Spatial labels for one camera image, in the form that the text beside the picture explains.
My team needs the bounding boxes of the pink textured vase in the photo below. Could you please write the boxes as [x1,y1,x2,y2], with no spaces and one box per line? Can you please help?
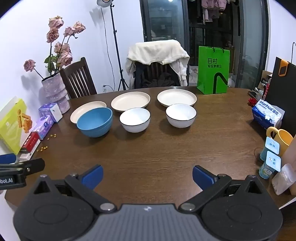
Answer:
[42,72,70,114]

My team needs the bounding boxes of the glass sliding door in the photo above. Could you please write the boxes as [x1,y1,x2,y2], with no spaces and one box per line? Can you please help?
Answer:
[239,0,270,90]
[140,0,192,55]

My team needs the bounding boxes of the yellow mug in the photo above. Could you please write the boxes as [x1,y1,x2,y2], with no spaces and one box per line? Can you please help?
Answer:
[266,127,294,157]

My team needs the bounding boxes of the dried pink roses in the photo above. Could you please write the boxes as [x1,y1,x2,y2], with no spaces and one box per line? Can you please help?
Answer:
[24,16,86,79]

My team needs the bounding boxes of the cream sweater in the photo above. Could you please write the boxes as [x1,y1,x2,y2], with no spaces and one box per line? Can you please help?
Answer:
[126,40,190,89]

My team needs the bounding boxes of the lime green snack box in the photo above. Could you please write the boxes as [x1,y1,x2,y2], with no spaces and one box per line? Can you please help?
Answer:
[0,97,31,155]

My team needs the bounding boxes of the dark wooden chair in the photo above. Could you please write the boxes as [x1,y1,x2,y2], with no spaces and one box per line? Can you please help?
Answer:
[135,61,181,90]
[60,57,97,100]

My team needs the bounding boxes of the clear plastic container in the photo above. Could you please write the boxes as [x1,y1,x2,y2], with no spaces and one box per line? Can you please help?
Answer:
[272,163,296,195]

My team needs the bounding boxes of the dark crumpled clothing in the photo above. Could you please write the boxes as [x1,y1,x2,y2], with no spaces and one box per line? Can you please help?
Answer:
[141,72,181,88]

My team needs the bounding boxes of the green paper bag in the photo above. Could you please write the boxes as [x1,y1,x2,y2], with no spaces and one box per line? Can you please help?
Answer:
[197,46,230,95]

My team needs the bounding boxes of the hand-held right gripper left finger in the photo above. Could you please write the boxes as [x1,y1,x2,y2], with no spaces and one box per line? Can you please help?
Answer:
[33,164,117,213]

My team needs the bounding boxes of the purple tissue box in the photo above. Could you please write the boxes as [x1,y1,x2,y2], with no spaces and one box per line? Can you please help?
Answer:
[38,103,63,123]

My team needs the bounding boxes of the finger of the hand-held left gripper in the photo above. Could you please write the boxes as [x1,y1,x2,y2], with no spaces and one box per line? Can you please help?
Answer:
[0,158,45,175]
[0,153,17,164]

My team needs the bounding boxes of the hanging pink clothes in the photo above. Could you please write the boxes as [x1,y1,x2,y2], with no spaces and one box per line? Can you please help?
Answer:
[201,0,228,22]

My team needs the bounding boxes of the purple tissue pack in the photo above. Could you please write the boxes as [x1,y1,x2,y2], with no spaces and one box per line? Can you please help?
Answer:
[31,115,54,140]

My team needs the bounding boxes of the black light stand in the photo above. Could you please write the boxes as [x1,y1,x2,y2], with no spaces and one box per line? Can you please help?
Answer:
[97,0,129,91]

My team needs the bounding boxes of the white box with red logo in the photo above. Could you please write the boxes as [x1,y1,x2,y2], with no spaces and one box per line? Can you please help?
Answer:
[20,146,38,157]

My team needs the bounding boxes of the blue tissue pack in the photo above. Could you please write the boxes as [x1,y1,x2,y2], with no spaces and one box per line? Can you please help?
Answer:
[252,99,285,130]

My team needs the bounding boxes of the small teal drink bottle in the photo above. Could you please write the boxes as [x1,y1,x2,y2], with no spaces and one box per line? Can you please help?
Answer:
[259,151,282,179]
[260,137,280,163]

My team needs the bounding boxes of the tan cardboard box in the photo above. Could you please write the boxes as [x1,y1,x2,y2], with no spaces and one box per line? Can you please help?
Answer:
[282,137,296,195]

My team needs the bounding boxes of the blue bowl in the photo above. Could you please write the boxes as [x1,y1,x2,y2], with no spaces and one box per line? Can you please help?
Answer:
[76,107,113,138]

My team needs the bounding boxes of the cream plate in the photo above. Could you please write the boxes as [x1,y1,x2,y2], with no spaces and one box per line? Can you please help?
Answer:
[70,101,107,125]
[157,89,197,108]
[111,91,151,113]

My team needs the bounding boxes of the black paper bag orange mark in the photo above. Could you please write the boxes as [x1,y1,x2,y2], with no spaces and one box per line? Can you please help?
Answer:
[269,57,296,137]

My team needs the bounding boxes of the white bowl with black rim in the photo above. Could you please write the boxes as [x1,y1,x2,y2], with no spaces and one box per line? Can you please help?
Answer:
[120,108,151,133]
[166,104,197,128]

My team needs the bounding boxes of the navy hanging garment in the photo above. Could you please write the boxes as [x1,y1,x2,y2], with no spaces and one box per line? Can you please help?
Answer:
[135,62,146,88]

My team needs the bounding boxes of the scattered yellow kernels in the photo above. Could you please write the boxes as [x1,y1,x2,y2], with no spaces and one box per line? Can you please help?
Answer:
[37,133,57,152]

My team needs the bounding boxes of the open cardboard box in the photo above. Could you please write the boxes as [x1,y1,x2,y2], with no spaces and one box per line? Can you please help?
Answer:
[258,70,273,91]

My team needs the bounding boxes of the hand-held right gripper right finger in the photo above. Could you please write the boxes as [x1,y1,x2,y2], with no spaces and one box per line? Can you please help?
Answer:
[179,165,263,212]

